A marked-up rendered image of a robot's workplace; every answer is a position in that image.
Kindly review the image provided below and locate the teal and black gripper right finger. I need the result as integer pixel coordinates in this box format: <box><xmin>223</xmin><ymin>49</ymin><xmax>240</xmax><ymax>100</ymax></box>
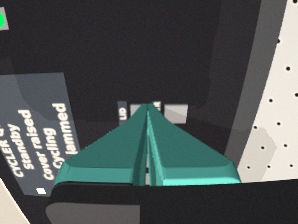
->
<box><xmin>148</xmin><ymin>103</ymin><xmax>242</xmax><ymax>186</ymax></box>

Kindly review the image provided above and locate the grey perforated base plate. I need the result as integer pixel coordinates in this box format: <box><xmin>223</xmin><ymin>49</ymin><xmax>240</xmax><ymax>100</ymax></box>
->
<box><xmin>237</xmin><ymin>0</ymin><xmax>298</xmax><ymax>183</ymax></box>

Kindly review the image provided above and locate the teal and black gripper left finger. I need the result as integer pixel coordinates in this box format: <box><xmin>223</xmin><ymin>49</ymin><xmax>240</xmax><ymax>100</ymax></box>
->
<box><xmin>53</xmin><ymin>104</ymin><xmax>148</xmax><ymax>187</ymax></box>

